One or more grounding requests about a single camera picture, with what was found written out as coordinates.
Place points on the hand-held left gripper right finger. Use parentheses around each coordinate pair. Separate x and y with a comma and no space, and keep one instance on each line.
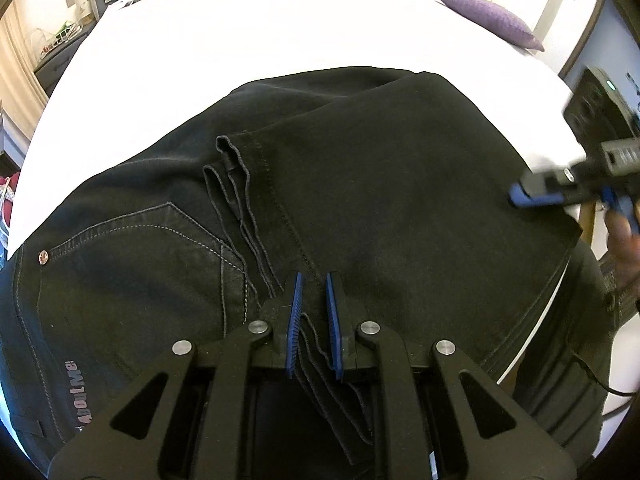
(332,320)

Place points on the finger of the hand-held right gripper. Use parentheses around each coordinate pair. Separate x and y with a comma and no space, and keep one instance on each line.
(622,207)
(525,195)

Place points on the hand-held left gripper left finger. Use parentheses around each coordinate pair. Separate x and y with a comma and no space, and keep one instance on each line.
(295,320)

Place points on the black pants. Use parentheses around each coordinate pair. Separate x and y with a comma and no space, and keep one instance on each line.
(400,185)

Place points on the person's right hand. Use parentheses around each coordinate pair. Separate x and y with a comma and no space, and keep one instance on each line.
(625,252)

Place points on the person's dark clothing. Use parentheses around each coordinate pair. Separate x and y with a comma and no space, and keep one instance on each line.
(575,335)

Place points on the purple pillow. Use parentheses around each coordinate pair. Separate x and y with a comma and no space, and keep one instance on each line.
(490,15)

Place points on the bed with white sheet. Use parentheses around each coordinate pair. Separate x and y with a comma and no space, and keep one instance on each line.
(250,25)

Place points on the grey nightstand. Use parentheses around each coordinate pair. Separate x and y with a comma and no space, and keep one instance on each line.
(55,67)

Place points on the beige curtain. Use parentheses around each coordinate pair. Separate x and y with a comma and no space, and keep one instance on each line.
(17,75)

